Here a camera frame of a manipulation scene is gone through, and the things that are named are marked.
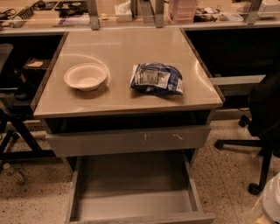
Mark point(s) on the grey drawer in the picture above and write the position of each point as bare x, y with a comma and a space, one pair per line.
135, 188
128, 140

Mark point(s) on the white tissue box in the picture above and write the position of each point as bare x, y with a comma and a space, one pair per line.
123, 12

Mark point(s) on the grey drawer cabinet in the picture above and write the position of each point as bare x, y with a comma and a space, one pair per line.
114, 105

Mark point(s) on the black stand left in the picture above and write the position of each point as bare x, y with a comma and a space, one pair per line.
16, 109

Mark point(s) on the black office chair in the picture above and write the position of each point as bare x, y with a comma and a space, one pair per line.
264, 107

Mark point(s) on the grey top drawer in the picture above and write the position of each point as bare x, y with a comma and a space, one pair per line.
128, 140

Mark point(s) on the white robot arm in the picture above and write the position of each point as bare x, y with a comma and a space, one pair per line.
270, 204

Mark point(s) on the pink plastic crate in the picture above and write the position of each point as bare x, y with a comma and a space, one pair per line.
182, 11

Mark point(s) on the white paper bowl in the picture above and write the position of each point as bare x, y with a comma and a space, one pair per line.
86, 77

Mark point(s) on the blue chip bag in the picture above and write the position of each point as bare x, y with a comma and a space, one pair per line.
156, 79

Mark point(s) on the clear plastic bottle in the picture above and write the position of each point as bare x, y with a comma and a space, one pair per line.
15, 174

